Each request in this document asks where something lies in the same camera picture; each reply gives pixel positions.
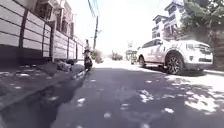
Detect green roadside bush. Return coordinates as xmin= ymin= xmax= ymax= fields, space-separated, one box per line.
xmin=90 ymin=49 xmax=104 ymax=64

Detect grey concrete pavement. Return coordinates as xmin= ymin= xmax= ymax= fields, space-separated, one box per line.
xmin=0 ymin=61 xmax=88 ymax=111

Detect motorcycle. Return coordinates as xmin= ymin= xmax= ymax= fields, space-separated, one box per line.
xmin=83 ymin=49 xmax=94 ymax=72

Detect person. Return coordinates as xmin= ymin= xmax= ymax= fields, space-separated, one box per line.
xmin=83 ymin=39 xmax=93 ymax=56

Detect white tall building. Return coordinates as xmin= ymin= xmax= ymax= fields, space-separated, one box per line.
xmin=151 ymin=0 xmax=186 ymax=41

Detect pale slatted boundary wall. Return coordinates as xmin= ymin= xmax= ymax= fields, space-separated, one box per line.
xmin=0 ymin=0 xmax=86 ymax=66

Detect overhead wires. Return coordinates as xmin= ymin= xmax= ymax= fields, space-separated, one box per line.
xmin=87 ymin=0 xmax=101 ymax=19

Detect grey concrete road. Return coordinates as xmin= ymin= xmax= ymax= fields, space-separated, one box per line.
xmin=49 ymin=59 xmax=224 ymax=128

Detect dark utility pole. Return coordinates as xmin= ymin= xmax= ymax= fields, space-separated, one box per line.
xmin=92 ymin=15 xmax=100 ymax=51

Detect white car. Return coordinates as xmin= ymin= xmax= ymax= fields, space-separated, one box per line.
xmin=135 ymin=38 xmax=214 ymax=76

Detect dark roadside gutter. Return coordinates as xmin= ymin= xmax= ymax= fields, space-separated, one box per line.
xmin=0 ymin=71 xmax=88 ymax=128

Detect pale multi-storey building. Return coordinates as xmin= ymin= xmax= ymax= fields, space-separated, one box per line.
xmin=16 ymin=0 xmax=76 ymax=38

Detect large roadside tree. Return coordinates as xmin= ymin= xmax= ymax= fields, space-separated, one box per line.
xmin=179 ymin=0 xmax=224 ymax=68

